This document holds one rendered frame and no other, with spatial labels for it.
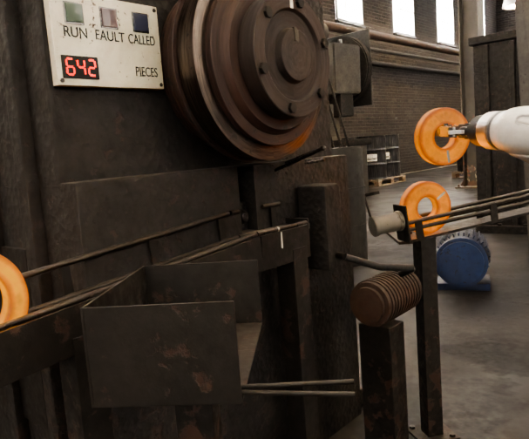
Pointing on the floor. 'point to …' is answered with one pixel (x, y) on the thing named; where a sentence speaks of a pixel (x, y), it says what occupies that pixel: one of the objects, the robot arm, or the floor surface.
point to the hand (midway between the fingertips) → (442, 130)
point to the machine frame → (129, 219)
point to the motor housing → (384, 350)
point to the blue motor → (463, 261)
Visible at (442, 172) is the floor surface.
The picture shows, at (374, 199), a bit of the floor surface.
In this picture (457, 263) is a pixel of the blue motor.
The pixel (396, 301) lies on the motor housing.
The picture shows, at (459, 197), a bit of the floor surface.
